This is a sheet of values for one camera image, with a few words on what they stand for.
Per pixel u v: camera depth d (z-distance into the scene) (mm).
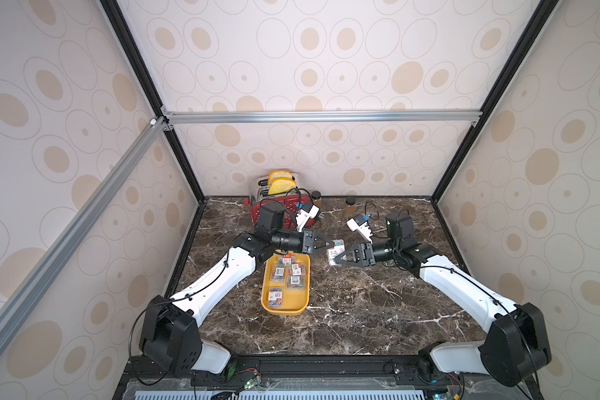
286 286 900
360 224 684
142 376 735
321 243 718
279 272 921
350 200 1060
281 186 963
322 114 918
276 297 860
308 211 681
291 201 980
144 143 791
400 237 624
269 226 593
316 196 1089
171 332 406
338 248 688
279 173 998
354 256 686
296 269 934
